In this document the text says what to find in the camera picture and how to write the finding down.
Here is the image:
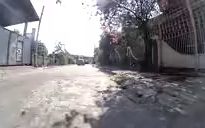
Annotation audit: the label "vehicle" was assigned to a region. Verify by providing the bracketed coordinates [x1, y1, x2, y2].
[76, 58, 86, 66]

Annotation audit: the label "trees and bushes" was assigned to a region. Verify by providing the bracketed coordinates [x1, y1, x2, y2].
[36, 41, 78, 66]

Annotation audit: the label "dark rough pavement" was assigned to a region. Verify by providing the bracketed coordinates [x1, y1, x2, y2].
[93, 68, 205, 128]

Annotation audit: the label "grey asphalt road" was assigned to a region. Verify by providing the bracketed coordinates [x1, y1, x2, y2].
[0, 63, 124, 128]

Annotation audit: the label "leaning pole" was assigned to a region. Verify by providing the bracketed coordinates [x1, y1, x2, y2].
[34, 4, 46, 66]

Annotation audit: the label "grey panel fence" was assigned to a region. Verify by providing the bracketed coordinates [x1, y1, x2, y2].
[0, 21, 36, 67]

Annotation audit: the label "dark overhanging roof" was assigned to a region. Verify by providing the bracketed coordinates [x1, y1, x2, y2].
[0, 0, 40, 28]

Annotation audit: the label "white wall with mesh fence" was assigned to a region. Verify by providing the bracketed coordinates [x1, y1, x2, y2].
[149, 0, 205, 73]

